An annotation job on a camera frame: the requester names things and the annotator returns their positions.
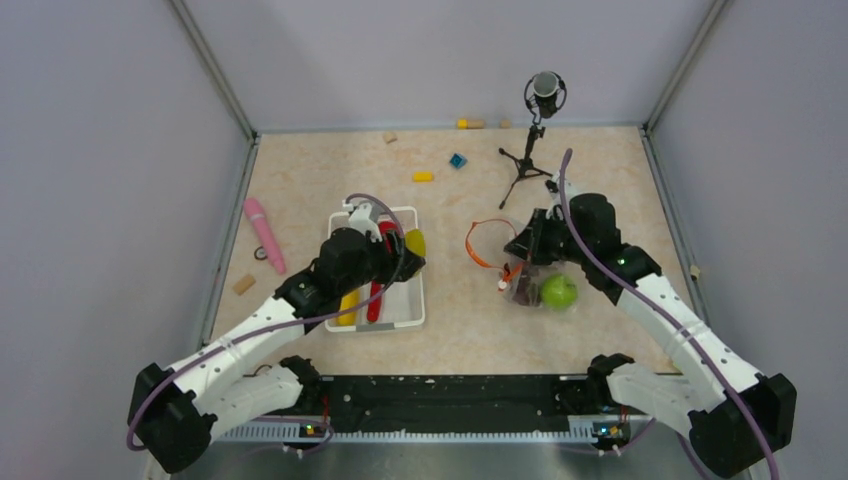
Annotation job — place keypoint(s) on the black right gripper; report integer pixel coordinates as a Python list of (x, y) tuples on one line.
[(530, 241)]

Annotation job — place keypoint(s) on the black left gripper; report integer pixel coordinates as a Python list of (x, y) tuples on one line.
[(400, 265)]

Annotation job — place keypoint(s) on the clear orange-zip bag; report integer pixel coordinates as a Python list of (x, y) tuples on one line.
[(509, 270)]

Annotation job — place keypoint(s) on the yellow corn cob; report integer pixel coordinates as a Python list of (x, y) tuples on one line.
[(348, 308)]

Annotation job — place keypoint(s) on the green apple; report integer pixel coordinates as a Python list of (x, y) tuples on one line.
[(558, 292)]

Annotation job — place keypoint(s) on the red tomato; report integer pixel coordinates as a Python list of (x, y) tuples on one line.
[(390, 236)]

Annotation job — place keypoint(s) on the red chili pepper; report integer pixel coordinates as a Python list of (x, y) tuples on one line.
[(376, 305)]

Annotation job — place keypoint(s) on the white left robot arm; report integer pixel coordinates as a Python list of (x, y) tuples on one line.
[(178, 411)]

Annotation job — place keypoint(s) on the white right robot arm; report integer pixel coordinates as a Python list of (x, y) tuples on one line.
[(732, 414)]

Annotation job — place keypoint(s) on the white perforated plastic basket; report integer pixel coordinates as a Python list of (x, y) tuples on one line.
[(401, 307)]

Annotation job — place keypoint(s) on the yellow rectangular block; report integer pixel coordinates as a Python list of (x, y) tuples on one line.
[(423, 177)]

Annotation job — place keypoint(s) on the blue square block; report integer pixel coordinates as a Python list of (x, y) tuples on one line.
[(457, 161)]

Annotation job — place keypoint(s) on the yellow and tan cylinder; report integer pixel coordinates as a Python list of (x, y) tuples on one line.
[(470, 124)]

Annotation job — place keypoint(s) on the pink cylindrical toy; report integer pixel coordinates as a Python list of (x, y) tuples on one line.
[(269, 248)]

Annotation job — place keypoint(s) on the wooden block near left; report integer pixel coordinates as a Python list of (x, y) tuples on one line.
[(243, 284)]

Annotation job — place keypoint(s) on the black microphone tripod stand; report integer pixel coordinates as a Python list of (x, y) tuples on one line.
[(545, 93)]

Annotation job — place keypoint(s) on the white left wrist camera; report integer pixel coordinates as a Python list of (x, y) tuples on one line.
[(364, 218)]

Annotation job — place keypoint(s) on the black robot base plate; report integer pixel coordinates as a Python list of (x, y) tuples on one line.
[(560, 407)]

